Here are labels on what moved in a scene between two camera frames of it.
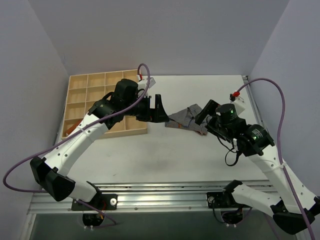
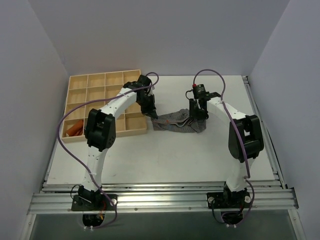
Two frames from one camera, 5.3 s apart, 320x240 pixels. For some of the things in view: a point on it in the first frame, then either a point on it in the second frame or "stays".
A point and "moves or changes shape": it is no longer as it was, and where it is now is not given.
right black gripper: (212, 122) → (198, 110)
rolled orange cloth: (72, 128) stays
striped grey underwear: (185, 119) moves or changes shape
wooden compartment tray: (84, 90) stays
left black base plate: (102, 201) stays
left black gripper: (147, 108) → (149, 106)
